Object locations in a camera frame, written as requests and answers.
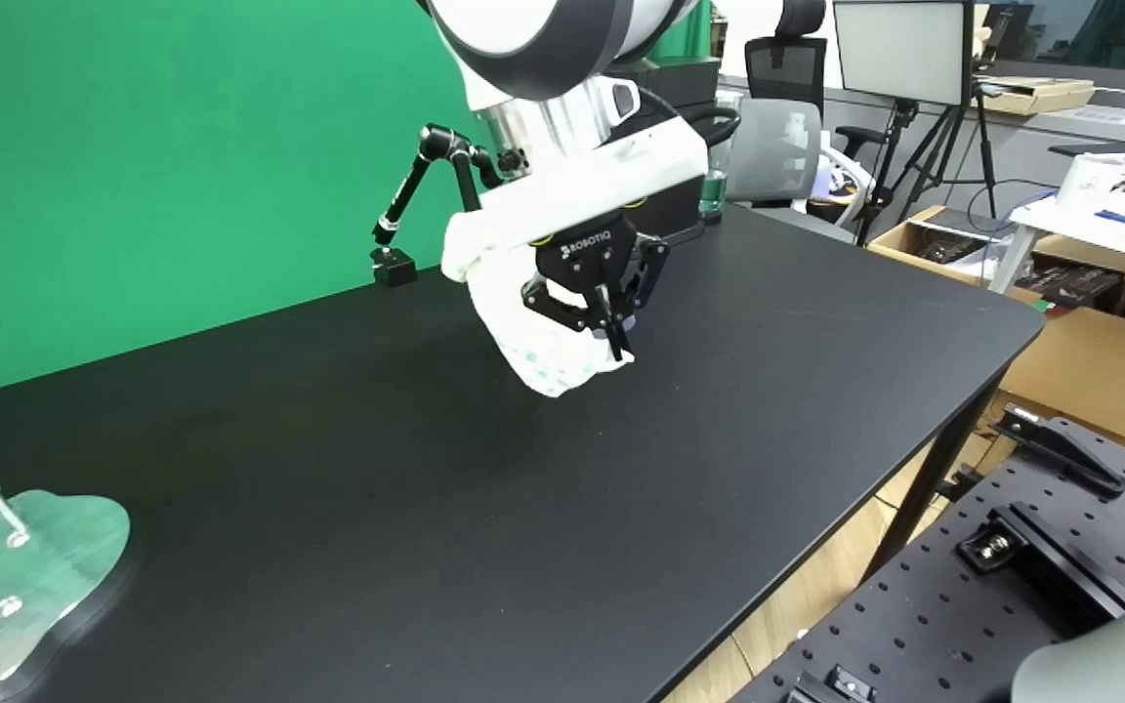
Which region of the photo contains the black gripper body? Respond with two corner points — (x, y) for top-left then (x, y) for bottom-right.
(531, 210), (676, 311)

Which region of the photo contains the white green-patterned cloth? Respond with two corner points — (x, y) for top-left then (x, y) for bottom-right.
(461, 244), (640, 400)

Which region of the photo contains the black articulated stand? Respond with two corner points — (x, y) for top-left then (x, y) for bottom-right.
(367, 122), (515, 288)

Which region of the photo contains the green can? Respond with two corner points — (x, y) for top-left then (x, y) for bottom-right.
(694, 162), (735, 226)

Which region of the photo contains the grey office chair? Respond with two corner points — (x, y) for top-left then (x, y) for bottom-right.
(714, 94), (830, 210)

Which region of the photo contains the black headrest office chair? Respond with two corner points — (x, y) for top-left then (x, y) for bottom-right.
(741, 0), (834, 101)

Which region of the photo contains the open cardboard box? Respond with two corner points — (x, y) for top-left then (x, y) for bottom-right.
(862, 199), (1052, 299)

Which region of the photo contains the black tripod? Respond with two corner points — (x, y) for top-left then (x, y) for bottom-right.
(852, 94), (1004, 251)

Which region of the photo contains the white board screen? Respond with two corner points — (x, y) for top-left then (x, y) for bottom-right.
(830, 0), (986, 109)

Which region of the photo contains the black perforated breadboard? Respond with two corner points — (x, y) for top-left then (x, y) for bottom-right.
(729, 408), (1125, 703)

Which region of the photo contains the large closed cardboard box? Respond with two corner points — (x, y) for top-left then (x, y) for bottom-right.
(995, 299), (1125, 447)

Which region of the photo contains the black clamp block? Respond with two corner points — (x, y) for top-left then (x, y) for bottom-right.
(952, 498), (1125, 624)

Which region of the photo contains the white table with papers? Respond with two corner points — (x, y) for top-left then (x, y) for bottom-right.
(1004, 144), (1125, 288)

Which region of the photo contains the clear green-tinted plastic object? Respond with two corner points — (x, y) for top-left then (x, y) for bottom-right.
(0, 482), (137, 695)

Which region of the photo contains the long white screw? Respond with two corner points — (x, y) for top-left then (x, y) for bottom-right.
(0, 481), (37, 550)

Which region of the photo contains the grey rounded cover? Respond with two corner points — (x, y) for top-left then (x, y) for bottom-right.
(1007, 600), (1125, 703)

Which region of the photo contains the black robot base pedestal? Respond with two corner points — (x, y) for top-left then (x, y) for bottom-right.
(636, 53), (725, 243)

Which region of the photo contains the black angled bracket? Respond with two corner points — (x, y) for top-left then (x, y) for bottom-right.
(994, 400), (1125, 505)

